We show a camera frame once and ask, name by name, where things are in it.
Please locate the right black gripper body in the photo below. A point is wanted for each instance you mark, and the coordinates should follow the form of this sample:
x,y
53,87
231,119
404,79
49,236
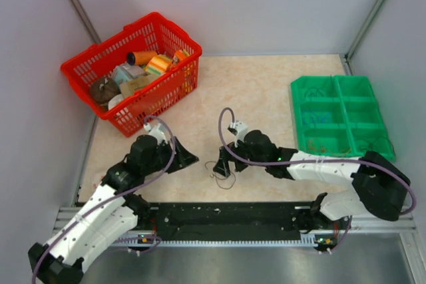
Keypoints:
x,y
243,150

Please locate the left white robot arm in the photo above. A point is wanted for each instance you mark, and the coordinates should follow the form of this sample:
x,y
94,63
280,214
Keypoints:
x,y
113,209

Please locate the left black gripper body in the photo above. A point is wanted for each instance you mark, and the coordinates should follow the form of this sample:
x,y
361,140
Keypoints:
x,y
162,153

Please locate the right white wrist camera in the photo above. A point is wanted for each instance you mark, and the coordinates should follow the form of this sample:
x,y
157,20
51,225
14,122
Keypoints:
x,y
239,130

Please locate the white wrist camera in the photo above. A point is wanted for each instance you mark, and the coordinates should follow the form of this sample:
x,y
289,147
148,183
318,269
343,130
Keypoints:
x,y
157,131
239,130

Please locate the red plastic shopping basket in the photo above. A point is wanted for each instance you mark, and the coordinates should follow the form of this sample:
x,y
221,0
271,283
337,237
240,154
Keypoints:
x,y
151,32

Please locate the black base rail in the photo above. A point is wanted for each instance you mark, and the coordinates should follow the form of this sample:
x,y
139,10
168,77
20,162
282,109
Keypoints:
x,y
231,221

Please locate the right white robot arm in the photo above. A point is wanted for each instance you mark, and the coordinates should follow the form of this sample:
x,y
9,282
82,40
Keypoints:
x,y
369,184

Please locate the brown cardboard box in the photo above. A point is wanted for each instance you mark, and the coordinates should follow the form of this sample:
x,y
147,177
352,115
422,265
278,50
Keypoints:
x,y
128,88

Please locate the yellow striped sponge pack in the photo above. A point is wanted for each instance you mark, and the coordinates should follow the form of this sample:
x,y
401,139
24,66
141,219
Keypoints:
x,y
159,65

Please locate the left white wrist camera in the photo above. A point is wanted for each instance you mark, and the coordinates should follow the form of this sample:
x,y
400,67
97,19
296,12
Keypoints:
x,y
157,131

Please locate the white round lid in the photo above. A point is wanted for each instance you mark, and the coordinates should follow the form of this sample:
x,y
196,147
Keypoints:
x,y
115,101

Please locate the brown round bun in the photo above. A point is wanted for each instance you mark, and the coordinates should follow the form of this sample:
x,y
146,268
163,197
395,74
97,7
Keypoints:
x,y
103,90

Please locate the pale blue box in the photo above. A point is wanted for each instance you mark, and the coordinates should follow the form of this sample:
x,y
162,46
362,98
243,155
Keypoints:
x,y
126,72

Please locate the green compartment tray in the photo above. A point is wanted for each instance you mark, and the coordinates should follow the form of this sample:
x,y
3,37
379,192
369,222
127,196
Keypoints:
x,y
338,116

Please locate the orange snack packet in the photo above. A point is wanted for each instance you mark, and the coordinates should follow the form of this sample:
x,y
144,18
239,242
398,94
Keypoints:
x,y
179,56

